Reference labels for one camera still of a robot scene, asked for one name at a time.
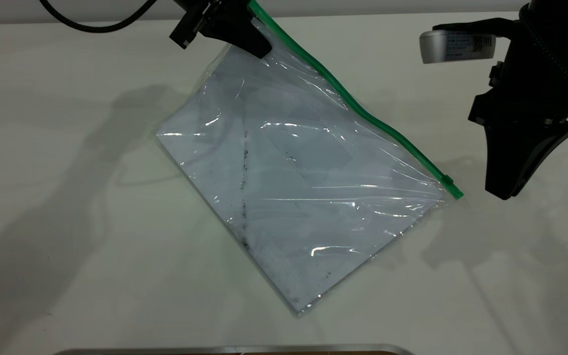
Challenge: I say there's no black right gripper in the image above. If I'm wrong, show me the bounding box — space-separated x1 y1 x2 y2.
468 0 568 201

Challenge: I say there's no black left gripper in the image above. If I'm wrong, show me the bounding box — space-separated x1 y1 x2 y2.
170 0 273 59

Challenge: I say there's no clear zip bag green strip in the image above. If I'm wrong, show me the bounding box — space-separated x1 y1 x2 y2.
156 0 464 316

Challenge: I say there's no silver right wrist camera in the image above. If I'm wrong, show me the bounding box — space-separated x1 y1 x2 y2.
420 17 519 65

